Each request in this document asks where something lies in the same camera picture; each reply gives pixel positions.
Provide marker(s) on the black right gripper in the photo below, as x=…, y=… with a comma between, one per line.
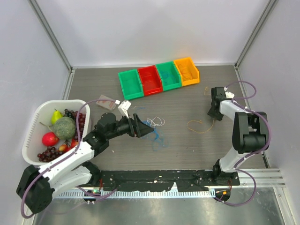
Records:
x=218, y=116

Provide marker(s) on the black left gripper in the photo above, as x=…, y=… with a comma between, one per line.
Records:
x=136, y=127

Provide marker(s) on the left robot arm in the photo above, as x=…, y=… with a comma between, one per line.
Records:
x=39, y=185

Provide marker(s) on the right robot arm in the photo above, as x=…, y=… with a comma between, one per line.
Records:
x=250, y=134

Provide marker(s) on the orange bin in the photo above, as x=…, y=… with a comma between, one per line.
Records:
x=188, y=72

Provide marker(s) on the small card box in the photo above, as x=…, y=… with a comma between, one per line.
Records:
x=106, y=103

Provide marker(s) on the red bin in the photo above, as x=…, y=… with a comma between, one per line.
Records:
x=150, y=79

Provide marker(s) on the left green bin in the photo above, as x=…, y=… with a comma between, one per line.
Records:
x=131, y=84

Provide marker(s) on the green bin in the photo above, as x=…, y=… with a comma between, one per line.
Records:
x=131, y=84
x=169, y=74

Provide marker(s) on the right green bin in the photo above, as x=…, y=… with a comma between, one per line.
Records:
x=169, y=74

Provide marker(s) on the dark grape bunch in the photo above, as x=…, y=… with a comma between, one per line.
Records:
x=81, y=120

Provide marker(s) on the green melon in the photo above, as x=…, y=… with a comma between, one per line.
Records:
x=64, y=128

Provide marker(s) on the small peach fruit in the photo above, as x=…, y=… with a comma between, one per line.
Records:
x=66, y=148

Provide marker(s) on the green pear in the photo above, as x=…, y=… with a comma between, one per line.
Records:
x=56, y=116

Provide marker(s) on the red apple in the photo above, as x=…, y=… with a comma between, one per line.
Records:
x=50, y=139

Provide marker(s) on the red grape bunch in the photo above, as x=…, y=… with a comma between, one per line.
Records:
x=50, y=154

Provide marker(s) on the white plastic basket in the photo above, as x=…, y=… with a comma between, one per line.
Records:
x=41, y=118

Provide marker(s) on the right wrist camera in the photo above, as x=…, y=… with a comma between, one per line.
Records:
x=228, y=94

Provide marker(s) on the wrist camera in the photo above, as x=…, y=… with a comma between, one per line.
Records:
x=228, y=94
x=123, y=107

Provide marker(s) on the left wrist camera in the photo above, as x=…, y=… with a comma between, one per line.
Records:
x=123, y=107

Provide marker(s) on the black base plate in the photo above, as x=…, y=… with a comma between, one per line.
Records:
x=163, y=180

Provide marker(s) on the white cable duct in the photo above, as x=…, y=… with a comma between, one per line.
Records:
x=173, y=193

